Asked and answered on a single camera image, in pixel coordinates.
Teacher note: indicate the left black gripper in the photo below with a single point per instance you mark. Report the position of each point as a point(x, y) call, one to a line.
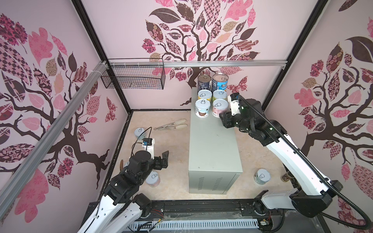
point(158, 159)

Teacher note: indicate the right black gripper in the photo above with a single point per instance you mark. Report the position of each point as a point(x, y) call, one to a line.
point(226, 118)

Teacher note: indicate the pink short can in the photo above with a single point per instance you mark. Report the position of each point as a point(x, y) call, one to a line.
point(153, 180)
point(219, 106)

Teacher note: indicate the green short can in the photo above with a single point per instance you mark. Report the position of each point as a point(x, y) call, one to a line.
point(219, 94)

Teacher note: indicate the small yellow can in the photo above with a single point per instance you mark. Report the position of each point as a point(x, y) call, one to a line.
point(205, 94)

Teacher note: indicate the blue chicken noodle soup can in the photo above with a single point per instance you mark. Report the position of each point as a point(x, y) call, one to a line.
point(219, 81)

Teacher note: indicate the dark navy tall can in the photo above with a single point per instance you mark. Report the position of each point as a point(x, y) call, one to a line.
point(204, 81)

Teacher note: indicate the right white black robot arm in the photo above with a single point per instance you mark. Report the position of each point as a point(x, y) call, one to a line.
point(316, 190)

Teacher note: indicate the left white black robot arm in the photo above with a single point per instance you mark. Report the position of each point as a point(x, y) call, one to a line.
point(121, 205)

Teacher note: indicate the grey metal cabinet counter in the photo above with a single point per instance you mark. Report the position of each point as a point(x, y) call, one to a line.
point(214, 160)

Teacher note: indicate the metal tongs cream tips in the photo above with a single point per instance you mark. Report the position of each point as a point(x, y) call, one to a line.
point(178, 124)

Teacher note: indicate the light teal short can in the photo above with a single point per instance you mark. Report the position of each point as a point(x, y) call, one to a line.
point(140, 133)

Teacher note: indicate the brown wooden knife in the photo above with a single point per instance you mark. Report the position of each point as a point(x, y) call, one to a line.
point(121, 165)

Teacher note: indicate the brown spice bottle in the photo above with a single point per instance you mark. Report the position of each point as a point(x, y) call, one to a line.
point(287, 176)

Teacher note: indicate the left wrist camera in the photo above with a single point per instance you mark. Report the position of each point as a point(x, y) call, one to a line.
point(148, 145)

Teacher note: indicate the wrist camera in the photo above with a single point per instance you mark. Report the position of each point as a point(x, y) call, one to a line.
point(148, 145)
point(234, 103)

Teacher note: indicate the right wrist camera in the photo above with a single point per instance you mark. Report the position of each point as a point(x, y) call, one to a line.
point(234, 103)

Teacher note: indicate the white slotted cable duct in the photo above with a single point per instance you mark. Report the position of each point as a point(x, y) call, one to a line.
point(174, 225)

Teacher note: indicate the aluminium rail back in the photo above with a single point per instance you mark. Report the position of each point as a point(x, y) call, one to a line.
point(192, 64)

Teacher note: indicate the aluminium rail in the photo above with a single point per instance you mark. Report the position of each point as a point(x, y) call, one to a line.
point(192, 64)
point(22, 175)

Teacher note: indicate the black wire basket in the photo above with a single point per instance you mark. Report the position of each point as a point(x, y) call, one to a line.
point(135, 73)

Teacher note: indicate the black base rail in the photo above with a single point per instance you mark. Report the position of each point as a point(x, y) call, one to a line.
point(273, 221)

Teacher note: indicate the aluminium rail left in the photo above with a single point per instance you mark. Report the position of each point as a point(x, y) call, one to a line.
point(22, 175)

